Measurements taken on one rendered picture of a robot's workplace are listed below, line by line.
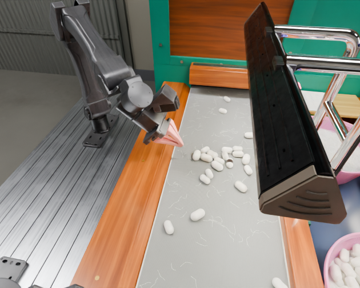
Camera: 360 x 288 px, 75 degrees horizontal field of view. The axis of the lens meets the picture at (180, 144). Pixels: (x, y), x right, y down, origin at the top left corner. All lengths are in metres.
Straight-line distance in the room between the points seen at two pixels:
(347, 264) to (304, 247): 0.09
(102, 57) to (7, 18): 2.65
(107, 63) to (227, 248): 0.51
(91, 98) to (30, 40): 2.38
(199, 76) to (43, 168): 0.65
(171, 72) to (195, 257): 0.74
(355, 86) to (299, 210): 0.93
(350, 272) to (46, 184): 0.82
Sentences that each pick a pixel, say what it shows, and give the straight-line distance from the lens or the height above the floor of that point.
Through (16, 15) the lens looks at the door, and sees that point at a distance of 3.15.
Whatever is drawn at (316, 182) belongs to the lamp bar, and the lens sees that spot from 0.24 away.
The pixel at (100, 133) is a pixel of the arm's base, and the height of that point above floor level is 0.68.
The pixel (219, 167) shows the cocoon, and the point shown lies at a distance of 0.68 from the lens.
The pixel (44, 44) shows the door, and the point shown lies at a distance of 3.10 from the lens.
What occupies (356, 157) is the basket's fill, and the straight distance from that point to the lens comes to 0.93.
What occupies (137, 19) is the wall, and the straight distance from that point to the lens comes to 2.56.
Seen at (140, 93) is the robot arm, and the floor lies 1.00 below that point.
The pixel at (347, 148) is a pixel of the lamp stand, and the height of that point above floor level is 0.96.
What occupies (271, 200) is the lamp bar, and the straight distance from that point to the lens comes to 0.25.
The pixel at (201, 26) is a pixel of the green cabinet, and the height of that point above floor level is 0.99.
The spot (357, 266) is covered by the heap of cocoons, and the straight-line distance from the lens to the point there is 0.67.
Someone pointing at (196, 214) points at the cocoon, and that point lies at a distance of 0.58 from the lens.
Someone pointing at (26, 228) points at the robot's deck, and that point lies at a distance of 0.78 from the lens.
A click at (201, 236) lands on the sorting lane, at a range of 0.58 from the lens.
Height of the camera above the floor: 1.26
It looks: 43 degrees down
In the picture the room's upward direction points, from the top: straight up
